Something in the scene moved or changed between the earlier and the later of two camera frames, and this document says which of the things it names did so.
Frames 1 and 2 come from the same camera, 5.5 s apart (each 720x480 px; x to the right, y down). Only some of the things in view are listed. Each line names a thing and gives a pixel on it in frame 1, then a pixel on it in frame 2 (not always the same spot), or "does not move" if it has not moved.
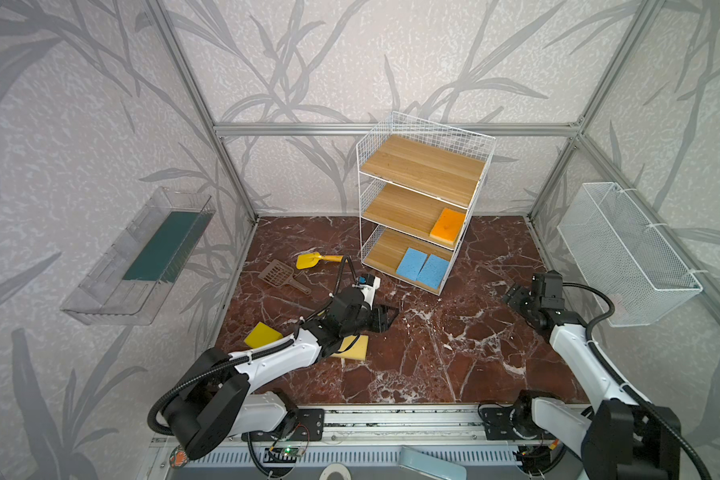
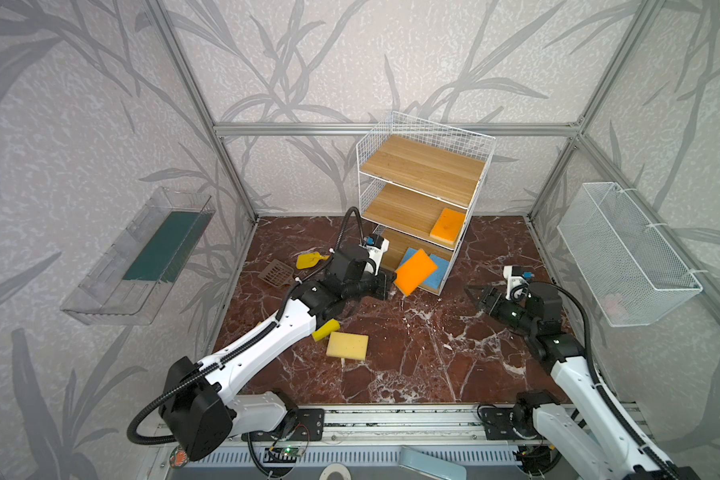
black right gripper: x=521 y=301 → x=489 y=300
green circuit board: x=292 y=451 does not move
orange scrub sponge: x=448 y=226 does not move
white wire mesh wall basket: x=620 y=255 does not move
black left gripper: x=374 y=315 → x=381 y=283
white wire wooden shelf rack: x=408 y=169 does not move
